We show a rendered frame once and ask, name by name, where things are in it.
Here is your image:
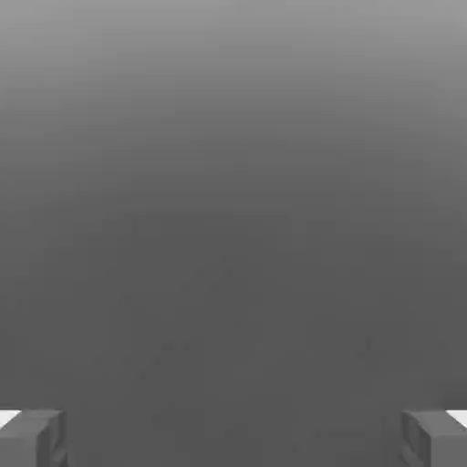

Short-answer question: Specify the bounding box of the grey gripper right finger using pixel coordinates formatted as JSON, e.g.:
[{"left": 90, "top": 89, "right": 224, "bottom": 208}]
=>
[{"left": 400, "top": 409, "right": 467, "bottom": 467}]

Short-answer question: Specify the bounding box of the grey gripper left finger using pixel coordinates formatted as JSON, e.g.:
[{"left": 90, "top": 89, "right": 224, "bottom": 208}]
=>
[{"left": 0, "top": 408, "right": 69, "bottom": 467}]

